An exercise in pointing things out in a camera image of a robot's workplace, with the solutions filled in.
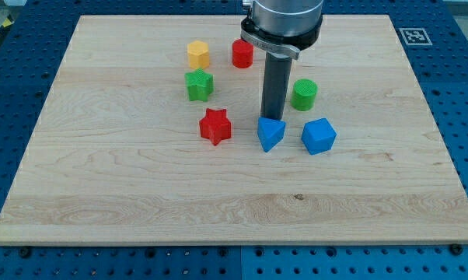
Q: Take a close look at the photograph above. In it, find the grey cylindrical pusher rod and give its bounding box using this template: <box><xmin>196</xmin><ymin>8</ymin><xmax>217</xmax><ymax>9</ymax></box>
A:
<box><xmin>260</xmin><ymin>52</ymin><xmax>292</xmax><ymax>121</ymax></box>

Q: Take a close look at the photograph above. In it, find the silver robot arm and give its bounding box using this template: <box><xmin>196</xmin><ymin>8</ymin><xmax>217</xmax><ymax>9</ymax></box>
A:
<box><xmin>240</xmin><ymin>0</ymin><xmax>324</xmax><ymax>120</ymax></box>

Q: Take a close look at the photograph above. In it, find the green cylinder block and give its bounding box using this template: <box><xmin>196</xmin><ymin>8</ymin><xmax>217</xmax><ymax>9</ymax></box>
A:
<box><xmin>291</xmin><ymin>79</ymin><xmax>318</xmax><ymax>111</ymax></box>

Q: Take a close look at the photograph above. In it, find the red cylinder block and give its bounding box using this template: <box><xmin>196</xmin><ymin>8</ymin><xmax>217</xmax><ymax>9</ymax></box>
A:
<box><xmin>232</xmin><ymin>39</ymin><xmax>254</xmax><ymax>68</ymax></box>

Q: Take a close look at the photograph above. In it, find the blue triangle block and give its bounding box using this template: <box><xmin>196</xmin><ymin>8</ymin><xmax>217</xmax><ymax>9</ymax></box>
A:
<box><xmin>257</xmin><ymin>117</ymin><xmax>286</xmax><ymax>152</ymax></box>

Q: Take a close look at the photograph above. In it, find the blue cube block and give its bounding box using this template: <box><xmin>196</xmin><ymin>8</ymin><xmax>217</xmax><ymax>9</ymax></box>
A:
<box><xmin>302</xmin><ymin>118</ymin><xmax>337</xmax><ymax>155</ymax></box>

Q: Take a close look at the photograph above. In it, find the green star block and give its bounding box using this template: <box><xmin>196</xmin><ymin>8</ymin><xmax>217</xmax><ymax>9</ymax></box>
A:
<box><xmin>184</xmin><ymin>68</ymin><xmax>214</xmax><ymax>102</ymax></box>

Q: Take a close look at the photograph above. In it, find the yellow hexagon block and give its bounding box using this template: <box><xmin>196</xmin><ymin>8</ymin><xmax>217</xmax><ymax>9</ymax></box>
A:
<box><xmin>187</xmin><ymin>40</ymin><xmax>210</xmax><ymax>69</ymax></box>

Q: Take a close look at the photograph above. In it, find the red star block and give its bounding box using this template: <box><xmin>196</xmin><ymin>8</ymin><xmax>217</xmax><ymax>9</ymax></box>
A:
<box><xmin>199</xmin><ymin>108</ymin><xmax>232</xmax><ymax>145</ymax></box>

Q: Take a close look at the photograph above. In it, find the white fiducial marker tag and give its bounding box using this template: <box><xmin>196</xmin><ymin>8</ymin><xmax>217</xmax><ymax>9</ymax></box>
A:
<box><xmin>399</xmin><ymin>27</ymin><xmax>432</xmax><ymax>46</ymax></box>

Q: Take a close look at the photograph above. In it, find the light wooden board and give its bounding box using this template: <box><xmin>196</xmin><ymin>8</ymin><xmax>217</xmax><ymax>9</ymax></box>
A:
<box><xmin>0</xmin><ymin>15</ymin><xmax>468</xmax><ymax>246</ymax></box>

